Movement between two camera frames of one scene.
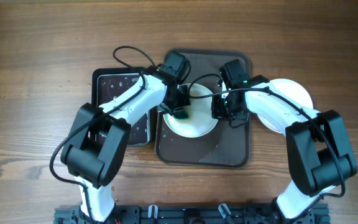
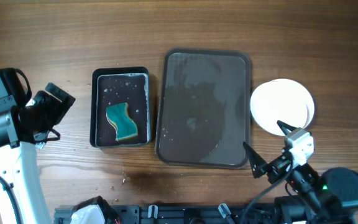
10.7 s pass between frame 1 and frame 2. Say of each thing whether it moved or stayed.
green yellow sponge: moved
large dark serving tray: stayed
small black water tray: stayed
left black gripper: moved
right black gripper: moved
